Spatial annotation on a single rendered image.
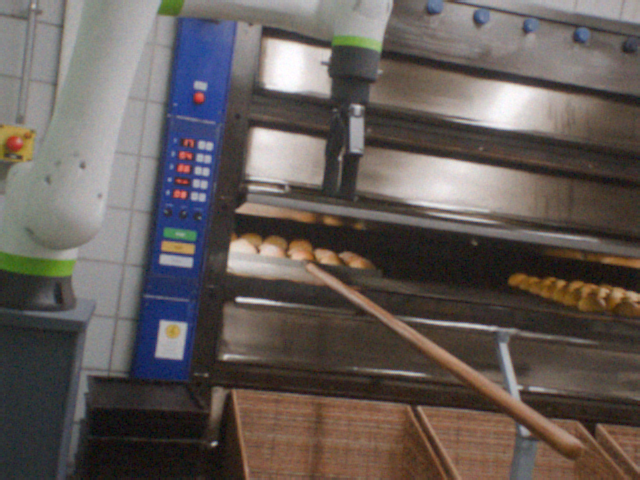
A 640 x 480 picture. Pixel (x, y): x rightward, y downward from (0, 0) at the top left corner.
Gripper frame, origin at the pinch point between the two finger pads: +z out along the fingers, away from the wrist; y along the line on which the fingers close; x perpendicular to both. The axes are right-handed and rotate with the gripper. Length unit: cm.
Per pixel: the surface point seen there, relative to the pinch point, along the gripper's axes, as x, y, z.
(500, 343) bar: 62, -52, 34
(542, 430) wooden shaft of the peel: 23, 45, 30
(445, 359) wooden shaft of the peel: 23.0, 7.1, 28.6
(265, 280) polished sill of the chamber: 4, -89, 28
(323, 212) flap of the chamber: 16, -74, 6
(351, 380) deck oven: 35, -90, 56
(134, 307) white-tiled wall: -32, -89, 40
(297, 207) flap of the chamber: 8, -74, 6
